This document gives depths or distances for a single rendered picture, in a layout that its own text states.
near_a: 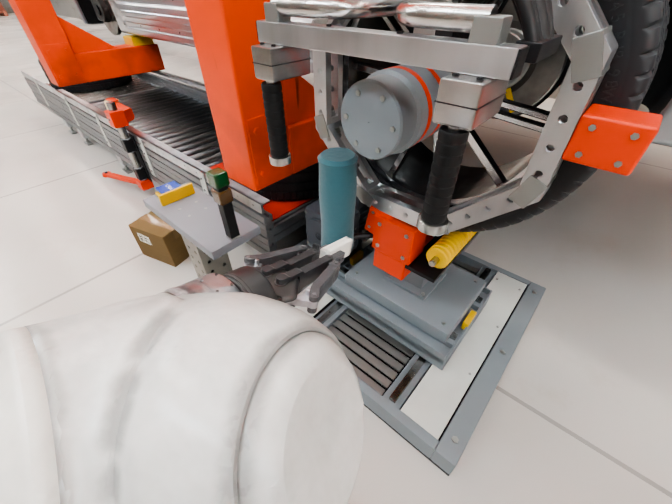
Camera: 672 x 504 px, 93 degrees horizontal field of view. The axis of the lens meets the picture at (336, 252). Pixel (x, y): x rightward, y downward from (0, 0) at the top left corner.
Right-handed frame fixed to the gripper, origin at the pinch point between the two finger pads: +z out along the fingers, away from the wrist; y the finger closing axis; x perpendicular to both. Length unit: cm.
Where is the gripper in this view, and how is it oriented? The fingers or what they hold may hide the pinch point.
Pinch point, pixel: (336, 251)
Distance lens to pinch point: 50.7
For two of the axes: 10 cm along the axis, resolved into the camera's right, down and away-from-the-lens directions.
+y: -8.0, -3.9, 4.5
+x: -1.6, 8.7, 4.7
